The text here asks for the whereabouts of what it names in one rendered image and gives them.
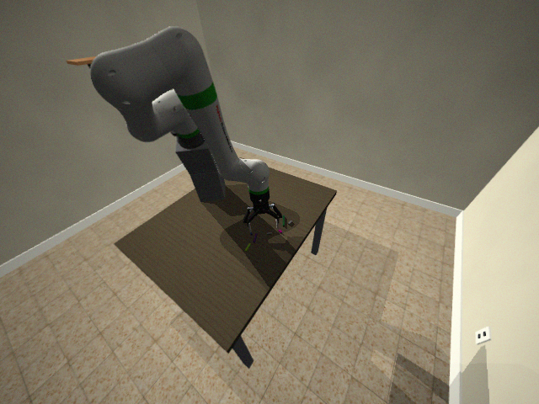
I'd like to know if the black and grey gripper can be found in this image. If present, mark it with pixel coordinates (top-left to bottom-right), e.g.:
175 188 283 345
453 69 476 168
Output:
243 201 282 232

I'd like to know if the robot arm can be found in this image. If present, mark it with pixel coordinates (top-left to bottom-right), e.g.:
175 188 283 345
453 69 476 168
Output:
90 27 270 204

